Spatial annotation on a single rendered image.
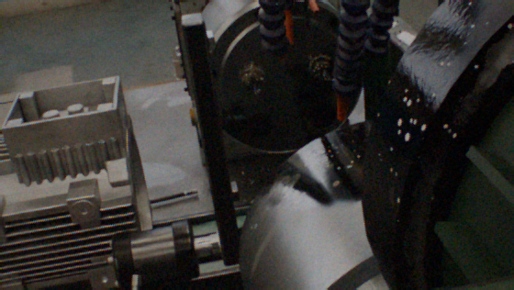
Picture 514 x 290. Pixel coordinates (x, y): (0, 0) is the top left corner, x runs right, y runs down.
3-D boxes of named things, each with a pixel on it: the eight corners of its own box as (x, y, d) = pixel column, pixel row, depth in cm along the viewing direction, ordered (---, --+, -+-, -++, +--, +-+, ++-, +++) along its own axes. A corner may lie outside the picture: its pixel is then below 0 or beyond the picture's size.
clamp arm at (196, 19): (245, 246, 69) (208, 10, 58) (250, 262, 66) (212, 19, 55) (212, 252, 69) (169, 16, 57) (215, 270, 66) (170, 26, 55)
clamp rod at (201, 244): (225, 245, 68) (222, 228, 67) (227, 256, 66) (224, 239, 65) (149, 259, 67) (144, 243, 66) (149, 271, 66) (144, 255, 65)
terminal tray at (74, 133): (131, 129, 80) (119, 74, 77) (129, 170, 71) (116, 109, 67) (34, 146, 79) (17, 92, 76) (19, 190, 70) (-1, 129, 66)
